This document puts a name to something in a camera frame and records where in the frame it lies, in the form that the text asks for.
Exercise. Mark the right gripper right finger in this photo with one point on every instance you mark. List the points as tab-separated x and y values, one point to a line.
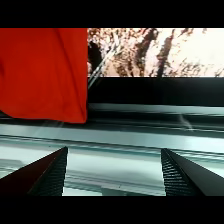
186	178

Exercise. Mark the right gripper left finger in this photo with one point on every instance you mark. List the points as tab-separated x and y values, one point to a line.
43	176

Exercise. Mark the red T-shirt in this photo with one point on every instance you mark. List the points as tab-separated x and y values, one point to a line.
43	73

